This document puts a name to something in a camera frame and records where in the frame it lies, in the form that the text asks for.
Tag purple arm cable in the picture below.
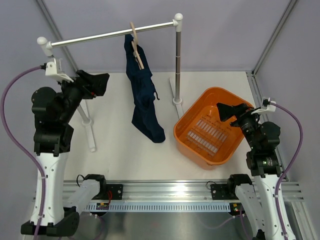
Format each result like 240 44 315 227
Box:
1 64 48 236
273 103 305 240

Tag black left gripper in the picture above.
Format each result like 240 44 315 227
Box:
57 69 109 123

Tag navy blue shorts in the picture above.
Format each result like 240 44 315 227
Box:
124 34 166 144

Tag metal clothes rack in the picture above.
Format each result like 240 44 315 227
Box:
36 12 185 153

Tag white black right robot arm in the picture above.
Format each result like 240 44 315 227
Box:
216 99 296 240

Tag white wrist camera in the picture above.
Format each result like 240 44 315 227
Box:
251 97 276 115
45 57 74 83

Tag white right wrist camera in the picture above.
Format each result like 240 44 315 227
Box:
251 97 276 115

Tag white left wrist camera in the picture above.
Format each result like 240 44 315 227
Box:
45 57 74 83

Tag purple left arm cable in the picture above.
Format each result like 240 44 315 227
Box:
1 64 48 236

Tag aluminium mounting rail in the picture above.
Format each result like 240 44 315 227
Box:
62 179 304 202

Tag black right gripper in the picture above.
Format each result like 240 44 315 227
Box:
216 102 264 151

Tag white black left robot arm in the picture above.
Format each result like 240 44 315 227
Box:
20 70 110 238

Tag white slotted cable duct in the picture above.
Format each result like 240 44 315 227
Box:
84 202 231 213

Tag orange plastic basket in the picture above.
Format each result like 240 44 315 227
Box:
173 87 253 170

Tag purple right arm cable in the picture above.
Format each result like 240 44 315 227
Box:
273 103 305 240

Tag wooden clothes hanger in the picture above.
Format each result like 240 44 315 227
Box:
129 22 144 70

